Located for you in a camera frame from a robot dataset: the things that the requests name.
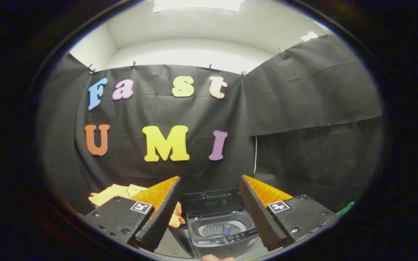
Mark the dark washing machine lid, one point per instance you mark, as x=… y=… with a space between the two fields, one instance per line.
x=212 y=203

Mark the green object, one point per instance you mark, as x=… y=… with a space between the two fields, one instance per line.
x=346 y=208

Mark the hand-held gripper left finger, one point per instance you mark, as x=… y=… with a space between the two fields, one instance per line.
x=165 y=214

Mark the row of small cloth clips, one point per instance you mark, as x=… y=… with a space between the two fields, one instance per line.
x=243 y=74

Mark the grey washing machine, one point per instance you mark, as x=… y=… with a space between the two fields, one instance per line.
x=223 y=246

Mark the black backdrop cloth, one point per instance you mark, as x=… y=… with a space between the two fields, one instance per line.
x=151 y=112

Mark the orange polo shirt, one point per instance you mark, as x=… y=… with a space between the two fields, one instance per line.
x=111 y=194

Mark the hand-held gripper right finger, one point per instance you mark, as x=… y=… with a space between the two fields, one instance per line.
x=256 y=214

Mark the small ceiling light panel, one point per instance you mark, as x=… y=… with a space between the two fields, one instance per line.
x=308 y=36

